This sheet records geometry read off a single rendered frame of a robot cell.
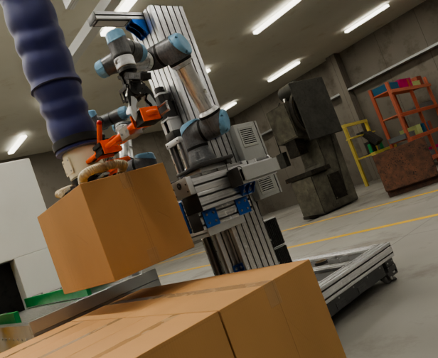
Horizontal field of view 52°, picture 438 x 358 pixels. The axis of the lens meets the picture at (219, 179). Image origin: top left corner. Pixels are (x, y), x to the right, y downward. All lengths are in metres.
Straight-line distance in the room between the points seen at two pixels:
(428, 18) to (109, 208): 12.08
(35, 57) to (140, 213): 0.87
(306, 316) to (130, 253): 0.75
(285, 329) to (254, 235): 1.26
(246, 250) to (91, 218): 1.03
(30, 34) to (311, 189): 7.04
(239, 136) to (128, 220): 1.05
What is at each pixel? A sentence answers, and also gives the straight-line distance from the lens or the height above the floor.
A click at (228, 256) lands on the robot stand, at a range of 2.51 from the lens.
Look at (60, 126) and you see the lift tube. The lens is 2.14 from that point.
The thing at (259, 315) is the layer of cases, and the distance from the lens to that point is 1.32.
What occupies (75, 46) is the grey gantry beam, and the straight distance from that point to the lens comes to 5.66.
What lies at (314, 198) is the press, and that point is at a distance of 8.71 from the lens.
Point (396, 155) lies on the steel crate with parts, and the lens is 7.71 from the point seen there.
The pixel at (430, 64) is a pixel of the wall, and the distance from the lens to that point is 13.27.
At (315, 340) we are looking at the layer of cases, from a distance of 1.47.
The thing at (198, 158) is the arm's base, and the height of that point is 1.07.
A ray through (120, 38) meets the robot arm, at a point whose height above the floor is 1.51.
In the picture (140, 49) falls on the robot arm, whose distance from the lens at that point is 1.86.
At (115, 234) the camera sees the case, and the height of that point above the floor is 0.84.
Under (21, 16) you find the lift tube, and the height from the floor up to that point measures 1.92.
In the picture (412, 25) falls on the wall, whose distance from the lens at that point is 13.49.
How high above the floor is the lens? 0.79
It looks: 4 degrees up
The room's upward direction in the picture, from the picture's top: 20 degrees counter-clockwise
